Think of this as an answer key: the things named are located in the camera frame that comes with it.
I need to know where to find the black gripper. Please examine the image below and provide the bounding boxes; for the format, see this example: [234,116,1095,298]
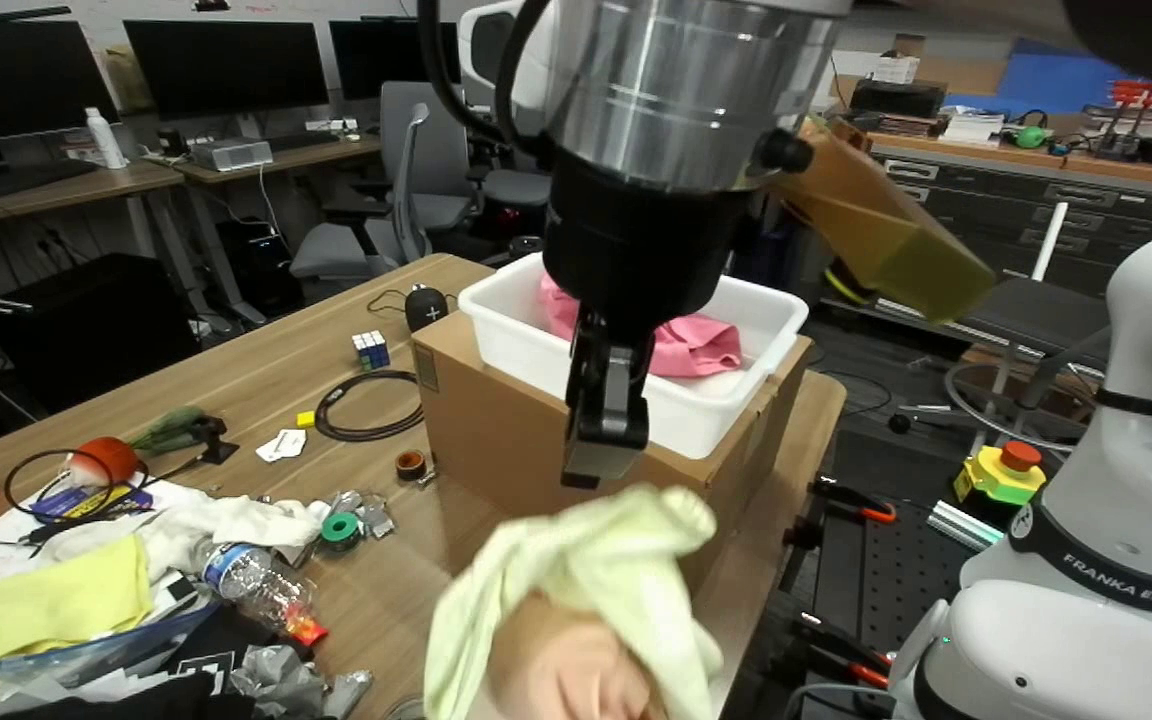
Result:
[539,155,760,493]

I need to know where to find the light green towel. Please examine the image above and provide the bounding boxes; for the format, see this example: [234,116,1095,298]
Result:
[422,483,729,720]

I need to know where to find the pink t-shirt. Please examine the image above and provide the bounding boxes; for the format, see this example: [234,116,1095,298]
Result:
[536,272,751,383]

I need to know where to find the white plastic storage bin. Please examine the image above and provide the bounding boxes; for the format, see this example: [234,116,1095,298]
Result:
[456,250,811,464]

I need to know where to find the brown cardboard box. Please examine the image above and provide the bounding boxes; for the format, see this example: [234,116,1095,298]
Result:
[407,312,816,612]

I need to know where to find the small brown tape roll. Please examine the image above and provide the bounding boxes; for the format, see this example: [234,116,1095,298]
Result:
[392,446,437,486]

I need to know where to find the black computer mouse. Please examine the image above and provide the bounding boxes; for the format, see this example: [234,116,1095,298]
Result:
[401,280,451,334]

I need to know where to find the Rubik's cube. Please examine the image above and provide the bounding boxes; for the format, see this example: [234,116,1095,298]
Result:
[347,327,392,370]

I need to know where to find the green tape roll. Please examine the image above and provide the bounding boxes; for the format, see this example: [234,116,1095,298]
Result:
[315,509,369,551]

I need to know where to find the white paper scrap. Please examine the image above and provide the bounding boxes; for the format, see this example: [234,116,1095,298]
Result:
[251,425,307,469]

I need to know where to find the grey office chair white stripe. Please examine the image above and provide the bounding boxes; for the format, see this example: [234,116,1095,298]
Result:
[290,75,478,290]

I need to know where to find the white cloth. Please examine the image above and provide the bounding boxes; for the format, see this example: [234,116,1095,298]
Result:
[0,477,331,602]

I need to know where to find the aluminium extrusion bar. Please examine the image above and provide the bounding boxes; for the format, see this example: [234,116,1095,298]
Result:
[927,494,1011,557]

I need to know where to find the clear plastic water bottle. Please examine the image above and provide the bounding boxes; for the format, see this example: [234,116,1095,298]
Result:
[189,537,331,655]

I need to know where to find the yellow emergency stop button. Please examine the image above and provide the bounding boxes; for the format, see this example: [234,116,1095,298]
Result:
[952,437,1052,510]

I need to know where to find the grey crumpled plastic bag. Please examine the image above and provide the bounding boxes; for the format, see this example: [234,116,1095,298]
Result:
[0,622,380,720]

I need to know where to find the small black monitor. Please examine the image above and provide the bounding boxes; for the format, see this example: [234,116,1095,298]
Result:
[328,13,468,104]

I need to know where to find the grey desktop device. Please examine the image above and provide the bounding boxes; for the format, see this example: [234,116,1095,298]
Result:
[180,133,278,175]

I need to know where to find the red-capped clear container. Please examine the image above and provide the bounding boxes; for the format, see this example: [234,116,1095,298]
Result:
[67,433,148,493]

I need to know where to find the wide black monitor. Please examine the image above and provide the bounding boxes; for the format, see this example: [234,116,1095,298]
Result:
[121,17,331,116]

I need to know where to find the yellow cloth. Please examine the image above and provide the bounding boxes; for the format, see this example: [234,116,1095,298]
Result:
[0,532,155,696]

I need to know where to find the white spray bottle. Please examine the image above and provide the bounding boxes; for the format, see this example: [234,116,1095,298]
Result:
[81,100,134,171]

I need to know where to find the wooden office desk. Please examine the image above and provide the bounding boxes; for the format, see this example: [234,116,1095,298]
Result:
[0,133,390,334]

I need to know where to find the black keyboard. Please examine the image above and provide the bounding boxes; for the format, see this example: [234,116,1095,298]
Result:
[0,155,100,205]

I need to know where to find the large black monitor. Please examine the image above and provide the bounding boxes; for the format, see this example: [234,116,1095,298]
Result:
[0,13,121,147]

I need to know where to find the orange-handled black clamp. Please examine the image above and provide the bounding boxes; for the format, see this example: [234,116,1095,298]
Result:
[787,606,900,690]
[808,470,905,532]

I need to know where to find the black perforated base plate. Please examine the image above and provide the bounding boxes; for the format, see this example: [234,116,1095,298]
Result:
[734,396,1009,720]

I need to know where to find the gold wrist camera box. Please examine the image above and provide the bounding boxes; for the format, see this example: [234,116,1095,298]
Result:
[774,122,1005,324]

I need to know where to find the green handled tool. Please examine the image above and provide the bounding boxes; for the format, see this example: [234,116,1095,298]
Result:
[130,408,242,469]

